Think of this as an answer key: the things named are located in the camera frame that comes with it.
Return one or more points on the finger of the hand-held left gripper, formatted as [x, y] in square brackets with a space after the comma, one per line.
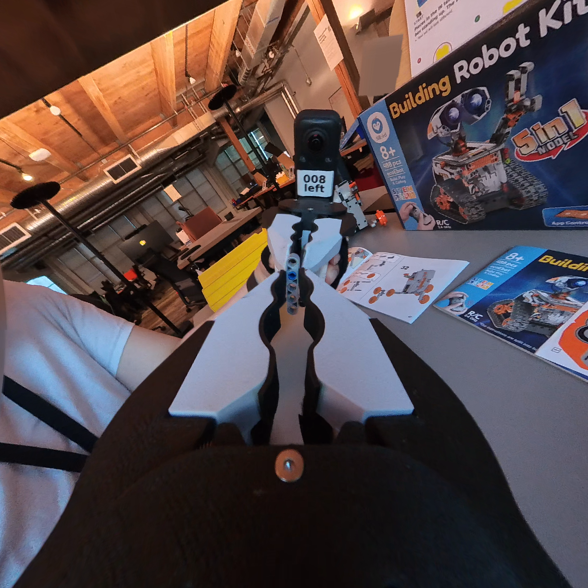
[324, 248]
[282, 241]

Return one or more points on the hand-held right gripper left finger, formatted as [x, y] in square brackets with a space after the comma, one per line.
[220, 367]

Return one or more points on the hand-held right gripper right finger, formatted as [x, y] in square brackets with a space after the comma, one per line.
[363, 367]

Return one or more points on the grey holed beam with blue pin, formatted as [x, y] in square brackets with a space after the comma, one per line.
[291, 274]

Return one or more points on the person's left forearm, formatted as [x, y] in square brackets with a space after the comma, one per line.
[147, 353]

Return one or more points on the grey desk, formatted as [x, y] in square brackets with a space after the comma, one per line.
[459, 413]

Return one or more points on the person's left hand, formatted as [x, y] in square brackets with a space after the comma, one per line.
[330, 274]

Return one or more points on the partly built toy robot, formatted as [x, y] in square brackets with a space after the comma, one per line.
[351, 206]

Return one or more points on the grey background table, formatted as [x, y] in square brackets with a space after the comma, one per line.
[229, 227]

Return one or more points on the yellow plastic bin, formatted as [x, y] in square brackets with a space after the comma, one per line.
[234, 271]

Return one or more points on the orange toy gear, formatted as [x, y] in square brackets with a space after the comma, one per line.
[380, 217]

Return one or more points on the brown cardboard box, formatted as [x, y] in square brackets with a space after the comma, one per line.
[202, 223]

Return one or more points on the open white instruction booklet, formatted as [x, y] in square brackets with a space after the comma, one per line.
[404, 285]

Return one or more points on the black office chair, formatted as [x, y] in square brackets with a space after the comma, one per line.
[183, 285]

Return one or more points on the white paper notice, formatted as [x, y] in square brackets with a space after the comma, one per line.
[328, 41]

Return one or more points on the black floor lamp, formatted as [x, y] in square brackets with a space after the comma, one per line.
[34, 195]
[223, 96]

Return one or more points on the dark computer monitor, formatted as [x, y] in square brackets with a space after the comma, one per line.
[144, 239]

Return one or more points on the wooden backboard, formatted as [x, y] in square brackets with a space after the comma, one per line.
[398, 18]

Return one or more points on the robot kit box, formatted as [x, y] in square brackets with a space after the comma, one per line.
[482, 138]

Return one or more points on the blue instruction booklet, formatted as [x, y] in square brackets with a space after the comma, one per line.
[514, 298]

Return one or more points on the white instruction poster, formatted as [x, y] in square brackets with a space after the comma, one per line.
[459, 36]

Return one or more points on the robot sticker sheet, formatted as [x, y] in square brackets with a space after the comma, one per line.
[569, 340]

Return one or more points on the metal air duct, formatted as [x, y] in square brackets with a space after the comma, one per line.
[138, 170]

